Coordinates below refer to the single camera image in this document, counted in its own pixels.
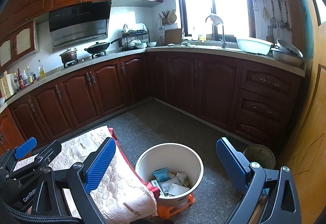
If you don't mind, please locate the blue snack bag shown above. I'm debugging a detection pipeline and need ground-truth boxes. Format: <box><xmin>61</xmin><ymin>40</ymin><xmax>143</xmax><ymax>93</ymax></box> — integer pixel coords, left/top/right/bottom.
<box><xmin>152</xmin><ymin>167</ymin><xmax>170</xmax><ymax>183</ymax></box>

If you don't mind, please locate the green white tissue pack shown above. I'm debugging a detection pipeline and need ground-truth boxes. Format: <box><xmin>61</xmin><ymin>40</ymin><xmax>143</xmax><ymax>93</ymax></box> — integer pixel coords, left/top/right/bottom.
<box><xmin>176</xmin><ymin>172</ymin><xmax>189</xmax><ymax>188</ymax></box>

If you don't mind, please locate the grey printed foil pouch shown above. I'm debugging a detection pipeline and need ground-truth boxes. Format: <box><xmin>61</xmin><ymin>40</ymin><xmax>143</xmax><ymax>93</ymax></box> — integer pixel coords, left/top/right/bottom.
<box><xmin>159</xmin><ymin>177</ymin><xmax>182</xmax><ymax>197</ymax></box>

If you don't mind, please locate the white trash bucket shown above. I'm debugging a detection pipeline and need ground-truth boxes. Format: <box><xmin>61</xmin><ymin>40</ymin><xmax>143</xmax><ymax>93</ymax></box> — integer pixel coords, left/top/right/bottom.
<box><xmin>135</xmin><ymin>143</ymin><xmax>204</xmax><ymax>207</ymax></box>

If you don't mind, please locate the dirty grey bucket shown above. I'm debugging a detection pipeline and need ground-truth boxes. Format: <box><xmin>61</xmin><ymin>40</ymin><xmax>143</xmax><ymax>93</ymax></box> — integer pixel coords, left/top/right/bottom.
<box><xmin>243</xmin><ymin>144</ymin><xmax>276</xmax><ymax>169</ymax></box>

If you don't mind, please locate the orange plastic stool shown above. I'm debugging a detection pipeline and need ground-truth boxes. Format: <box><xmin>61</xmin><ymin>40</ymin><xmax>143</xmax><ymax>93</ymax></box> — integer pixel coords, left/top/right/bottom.
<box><xmin>157</xmin><ymin>194</ymin><xmax>196</xmax><ymax>220</ymax></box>

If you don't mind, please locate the cream microwave oven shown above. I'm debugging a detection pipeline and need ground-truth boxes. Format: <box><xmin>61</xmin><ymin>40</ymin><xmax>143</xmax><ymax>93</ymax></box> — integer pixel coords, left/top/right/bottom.
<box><xmin>1</xmin><ymin>74</ymin><xmax>17</xmax><ymax>99</ymax></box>

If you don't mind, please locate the red sauce bottle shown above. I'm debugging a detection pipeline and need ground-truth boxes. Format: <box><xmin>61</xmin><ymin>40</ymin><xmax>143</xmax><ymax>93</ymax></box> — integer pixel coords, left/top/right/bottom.
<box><xmin>18</xmin><ymin>68</ymin><xmax>25</xmax><ymax>89</ymax></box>

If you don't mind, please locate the yellow oil bottle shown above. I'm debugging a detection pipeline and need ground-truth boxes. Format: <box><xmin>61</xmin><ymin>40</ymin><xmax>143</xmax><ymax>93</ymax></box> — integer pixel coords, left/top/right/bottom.
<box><xmin>38</xmin><ymin>60</ymin><xmax>46</xmax><ymax>78</ymax></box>

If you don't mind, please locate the brown clay pot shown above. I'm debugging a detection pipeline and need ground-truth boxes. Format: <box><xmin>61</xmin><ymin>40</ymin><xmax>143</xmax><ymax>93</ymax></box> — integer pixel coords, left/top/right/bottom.
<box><xmin>60</xmin><ymin>47</ymin><xmax>77</xmax><ymax>64</ymax></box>

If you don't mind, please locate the large white basin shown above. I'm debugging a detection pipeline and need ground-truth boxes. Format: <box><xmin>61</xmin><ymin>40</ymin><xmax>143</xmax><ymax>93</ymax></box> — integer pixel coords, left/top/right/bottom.
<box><xmin>236</xmin><ymin>37</ymin><xmax>273</xmax><ymax>55</ymax></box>

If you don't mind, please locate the metal basin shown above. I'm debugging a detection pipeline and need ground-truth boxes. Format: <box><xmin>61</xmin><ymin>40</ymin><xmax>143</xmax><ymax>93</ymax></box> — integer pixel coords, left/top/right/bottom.
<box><xmin>270</xmin><ymin>39</ymin><xmax>304</xmax><ymax>68</ymax></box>

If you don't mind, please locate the black wok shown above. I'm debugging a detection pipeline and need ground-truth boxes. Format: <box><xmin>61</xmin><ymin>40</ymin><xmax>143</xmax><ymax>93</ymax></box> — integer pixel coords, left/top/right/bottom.
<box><xmin>84</xmin><ymin>38</ymin><xmax>122</xmax><ymax>55</ymax></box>

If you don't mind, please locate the dish drying rack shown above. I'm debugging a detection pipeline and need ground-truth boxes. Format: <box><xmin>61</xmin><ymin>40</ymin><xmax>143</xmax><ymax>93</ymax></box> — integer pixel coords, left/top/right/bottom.
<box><xmin>118</xmin><ymin>23</ymin><xmax>150</xmax><ymax>51</ymax></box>

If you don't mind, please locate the white bowl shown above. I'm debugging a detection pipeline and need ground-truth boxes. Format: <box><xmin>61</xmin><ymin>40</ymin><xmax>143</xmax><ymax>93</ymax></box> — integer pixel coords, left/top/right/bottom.
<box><xmin>147</xmin><ymin>42</ymin><xmax>157</xmax><ymax>47</ymax></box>

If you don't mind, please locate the wooden cutting board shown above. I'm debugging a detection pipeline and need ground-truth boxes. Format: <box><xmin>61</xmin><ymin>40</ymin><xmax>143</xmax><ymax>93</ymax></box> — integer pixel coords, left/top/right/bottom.
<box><xmin>164</xmin><ymin>28</ymin><xmax>182</xmax><ymax>45</ymax></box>

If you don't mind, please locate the metal sink faucet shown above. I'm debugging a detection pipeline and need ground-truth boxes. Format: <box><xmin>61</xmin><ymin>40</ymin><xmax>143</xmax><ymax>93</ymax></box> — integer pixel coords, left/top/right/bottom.
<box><xmin>205</xmin><ymin>14</ymin><xmax>228</xmax><ymax>49</ymax></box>

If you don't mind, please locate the black range hood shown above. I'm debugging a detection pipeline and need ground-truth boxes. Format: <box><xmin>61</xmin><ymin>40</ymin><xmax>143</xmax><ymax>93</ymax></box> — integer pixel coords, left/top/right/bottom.
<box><xmin>49</xmin><ymin>1</ymin><xmax>112</xmax><ymax>50</ymax></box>

